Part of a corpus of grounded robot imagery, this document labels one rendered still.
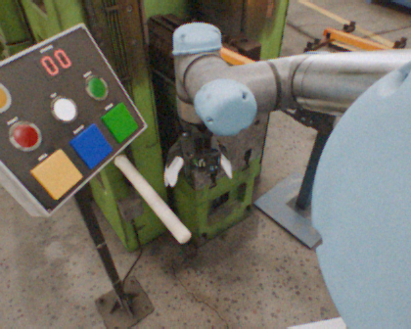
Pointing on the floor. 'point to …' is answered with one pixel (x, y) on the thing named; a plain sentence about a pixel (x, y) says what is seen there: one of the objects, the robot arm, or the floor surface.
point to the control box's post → (99, 242)
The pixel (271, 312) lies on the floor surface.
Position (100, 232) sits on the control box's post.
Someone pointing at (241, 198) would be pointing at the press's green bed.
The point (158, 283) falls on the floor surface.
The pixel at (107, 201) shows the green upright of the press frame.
